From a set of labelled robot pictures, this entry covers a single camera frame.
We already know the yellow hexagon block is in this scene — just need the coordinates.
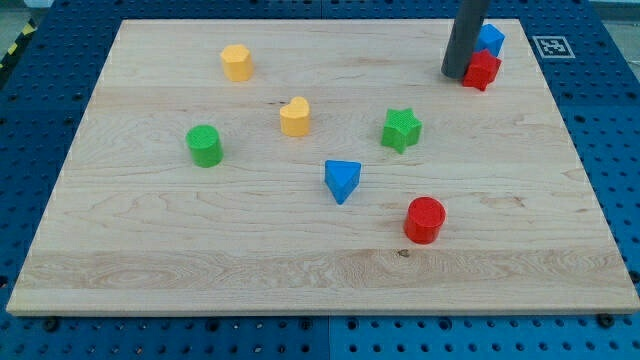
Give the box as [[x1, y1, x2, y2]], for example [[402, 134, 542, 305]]
[[220, 44, 254, 82]]

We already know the blue triangle block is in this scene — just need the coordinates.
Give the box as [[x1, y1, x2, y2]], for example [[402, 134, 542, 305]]
[[324, 160, 362, 205]]

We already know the yellow heart block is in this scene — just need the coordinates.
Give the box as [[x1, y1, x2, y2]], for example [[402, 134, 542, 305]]
[[279, 96, 311, 137]]

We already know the light wooden board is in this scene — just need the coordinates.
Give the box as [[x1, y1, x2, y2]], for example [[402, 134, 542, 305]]
[[7, 19, 639, 316]]

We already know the green star block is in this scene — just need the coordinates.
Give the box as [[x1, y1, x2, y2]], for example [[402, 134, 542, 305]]
[[381, 108, 422, 154]]

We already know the red cylinder block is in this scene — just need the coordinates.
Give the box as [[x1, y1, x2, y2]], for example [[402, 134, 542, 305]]
[[403, 197, 446, 245]]

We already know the green cylinder block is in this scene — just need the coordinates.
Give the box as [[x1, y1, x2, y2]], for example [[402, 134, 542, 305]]
[[185, 124, 224, 168]]

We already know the red star block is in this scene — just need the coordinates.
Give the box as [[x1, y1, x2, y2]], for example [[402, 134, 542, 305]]
[[462, 49, 502, 91]]

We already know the blue cube block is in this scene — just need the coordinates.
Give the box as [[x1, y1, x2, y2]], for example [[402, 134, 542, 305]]
[[474, 24, 505, 57]]

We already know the white fiducial marker tag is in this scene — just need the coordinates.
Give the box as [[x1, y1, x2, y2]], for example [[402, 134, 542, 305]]
[[532, 35, 575, 59]]

